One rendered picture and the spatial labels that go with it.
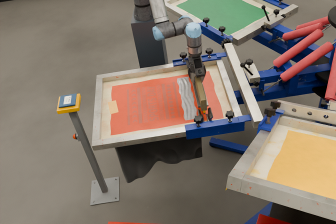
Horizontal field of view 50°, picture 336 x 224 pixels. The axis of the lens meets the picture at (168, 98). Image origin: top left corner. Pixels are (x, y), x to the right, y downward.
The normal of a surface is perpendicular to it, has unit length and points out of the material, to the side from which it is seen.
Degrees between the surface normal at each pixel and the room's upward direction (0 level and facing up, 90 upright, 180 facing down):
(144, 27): 90
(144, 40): 90
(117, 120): 0
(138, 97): 0
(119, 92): 0
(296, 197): 58
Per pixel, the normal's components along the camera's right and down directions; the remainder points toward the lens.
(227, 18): -0.11, -0.73
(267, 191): -0.40, 0.17
